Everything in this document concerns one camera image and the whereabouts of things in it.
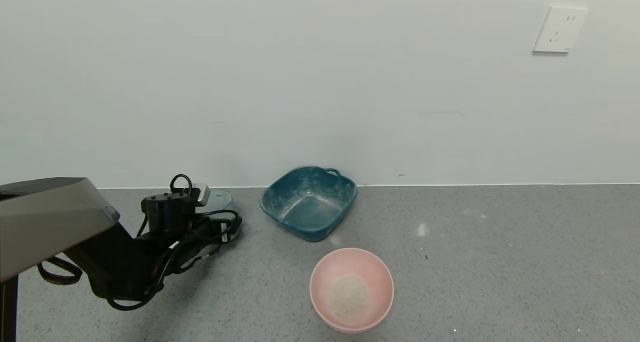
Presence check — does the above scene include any teal square plastic basin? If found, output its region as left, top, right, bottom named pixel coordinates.
left=260, top=166, right=358, bottom=242

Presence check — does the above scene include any white wall outlet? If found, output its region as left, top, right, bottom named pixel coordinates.
left=532, top=6, right=589, bottom=54

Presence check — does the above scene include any white powder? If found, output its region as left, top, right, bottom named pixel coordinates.
left=327, top=276, right=374, bottom=318

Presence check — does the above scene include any translucent blue ribbed cup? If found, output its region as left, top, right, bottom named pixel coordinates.
left=202, top=189, right=242, bottom=241

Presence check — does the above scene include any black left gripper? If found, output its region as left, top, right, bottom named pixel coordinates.
left=205, top=216, right=243, bottom=244

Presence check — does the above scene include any black camera cable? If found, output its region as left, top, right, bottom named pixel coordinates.
left=170, top=174, right=194, bottom=195

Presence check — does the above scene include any black cable loop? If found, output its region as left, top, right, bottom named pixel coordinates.
left=37, top=256, right=83, bottom=285

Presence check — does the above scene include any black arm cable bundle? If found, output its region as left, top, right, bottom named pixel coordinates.
left=104, top=232, right=221, bottom=311

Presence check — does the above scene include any pink round bowl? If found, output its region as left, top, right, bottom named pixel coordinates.
left=309, top=247, right=395, bottom=333

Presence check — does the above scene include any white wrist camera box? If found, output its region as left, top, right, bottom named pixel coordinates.
left=191, top=183, right=211, bottom=207

